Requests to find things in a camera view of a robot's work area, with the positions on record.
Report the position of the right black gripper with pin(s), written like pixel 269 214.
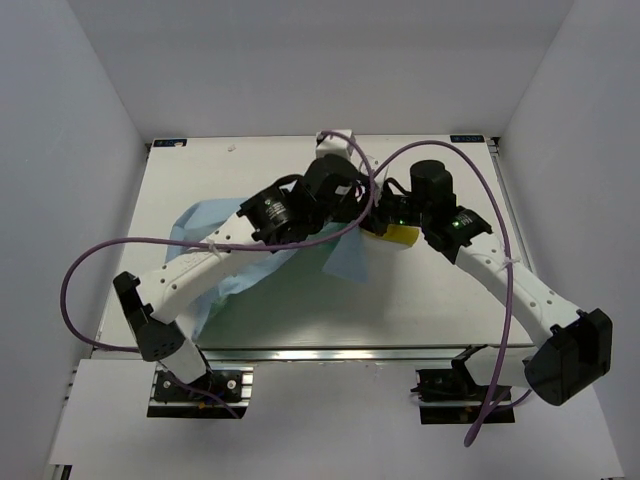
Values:
pixel 379 226

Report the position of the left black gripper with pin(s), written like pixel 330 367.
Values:
pixel 350 213

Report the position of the cream yellow foam pillow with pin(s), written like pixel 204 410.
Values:
pixel 396 237

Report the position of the light blue pillowcase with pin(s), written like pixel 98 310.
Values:
pixel 346 256

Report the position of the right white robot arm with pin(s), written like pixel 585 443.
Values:
pixel 571 347

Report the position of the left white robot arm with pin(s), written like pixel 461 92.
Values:
pixel 288 214

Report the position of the right blue table sticker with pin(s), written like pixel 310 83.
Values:
pixel 466 138

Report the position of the blue table sticker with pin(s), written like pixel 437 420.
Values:
pixel 169 143
pixel 466 138

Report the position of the left blue table sticker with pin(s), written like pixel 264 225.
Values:
pixel 169 143

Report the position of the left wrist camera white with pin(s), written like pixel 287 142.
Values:
pixel 330 144

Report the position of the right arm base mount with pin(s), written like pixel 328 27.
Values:
pixel 445 391

